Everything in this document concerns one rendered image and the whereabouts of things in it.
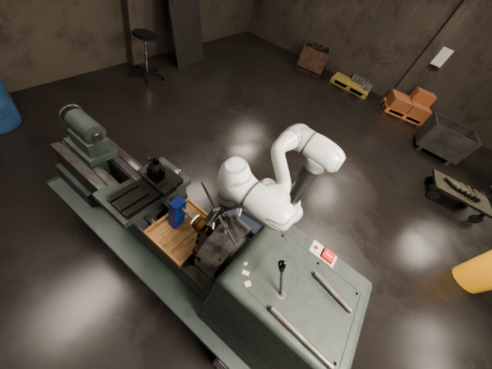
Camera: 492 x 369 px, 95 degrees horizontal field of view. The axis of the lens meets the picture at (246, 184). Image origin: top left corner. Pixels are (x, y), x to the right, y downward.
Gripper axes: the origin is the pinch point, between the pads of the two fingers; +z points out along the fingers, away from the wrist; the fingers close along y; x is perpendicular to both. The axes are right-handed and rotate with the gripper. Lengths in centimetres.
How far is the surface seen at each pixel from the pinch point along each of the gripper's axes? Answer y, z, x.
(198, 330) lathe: 30, 71, 32
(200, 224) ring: 7.6, 18.4, -9.8
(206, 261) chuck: 14.3, 15.0, 9.5
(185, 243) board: 17.0, 40.6, -11.5
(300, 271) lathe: -19.5, 6.2, 36.0
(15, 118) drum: 118, 118, -261
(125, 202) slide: 38, 31, -47
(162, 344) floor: 58, 121, 25
